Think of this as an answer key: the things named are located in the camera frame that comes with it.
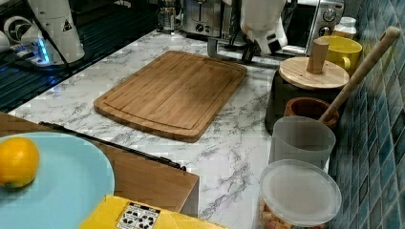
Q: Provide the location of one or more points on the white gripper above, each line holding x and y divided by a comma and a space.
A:
261, 22

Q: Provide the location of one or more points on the stainless toaster oven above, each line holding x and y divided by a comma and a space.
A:
303, 22

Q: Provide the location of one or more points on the stainless four-slot toaster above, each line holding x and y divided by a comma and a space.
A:
202, 17

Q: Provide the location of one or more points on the black canister with wooden lid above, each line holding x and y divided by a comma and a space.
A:
312, 76

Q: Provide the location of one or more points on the brown wooden utensil holder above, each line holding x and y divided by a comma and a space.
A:
305, 107

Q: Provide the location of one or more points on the bamboo cutting board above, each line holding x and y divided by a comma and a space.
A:
175, 96

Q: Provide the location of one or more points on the glass french press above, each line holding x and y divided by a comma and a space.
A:
169, 15

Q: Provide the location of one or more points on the yellow mug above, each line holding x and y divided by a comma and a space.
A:
343, 52

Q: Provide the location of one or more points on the white-capped orange bottle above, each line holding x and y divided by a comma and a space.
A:
346, 28

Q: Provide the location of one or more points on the frosted grey plastic cup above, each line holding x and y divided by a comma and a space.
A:
301, 138

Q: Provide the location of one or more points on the wooden rolling pin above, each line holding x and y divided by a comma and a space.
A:
385, 42

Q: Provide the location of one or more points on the clear cereal jar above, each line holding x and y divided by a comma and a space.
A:
296, 194

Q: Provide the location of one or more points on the yellow cereal box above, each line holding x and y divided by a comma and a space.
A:
122, 213

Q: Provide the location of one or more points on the light blue plate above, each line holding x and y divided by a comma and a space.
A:
73, 177

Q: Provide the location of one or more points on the orange fruit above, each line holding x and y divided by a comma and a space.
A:
19, 162

